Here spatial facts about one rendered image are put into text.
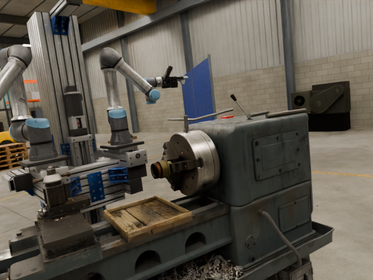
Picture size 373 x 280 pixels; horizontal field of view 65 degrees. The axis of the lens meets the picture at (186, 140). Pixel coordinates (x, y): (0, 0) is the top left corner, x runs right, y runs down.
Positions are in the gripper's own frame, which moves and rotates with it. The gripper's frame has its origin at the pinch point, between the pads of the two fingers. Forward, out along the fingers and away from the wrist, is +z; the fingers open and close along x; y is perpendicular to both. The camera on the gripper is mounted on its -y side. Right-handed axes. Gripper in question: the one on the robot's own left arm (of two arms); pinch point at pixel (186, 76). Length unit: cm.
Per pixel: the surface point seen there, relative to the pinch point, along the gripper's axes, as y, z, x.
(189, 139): 25, -31, 90
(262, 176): 48, 3, 97
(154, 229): 56, -56, 108
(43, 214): 46, -98, 93
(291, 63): 13, 638, -688
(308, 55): -11, 696, -669
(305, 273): 105, 24, 106
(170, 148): 31, -38, 78
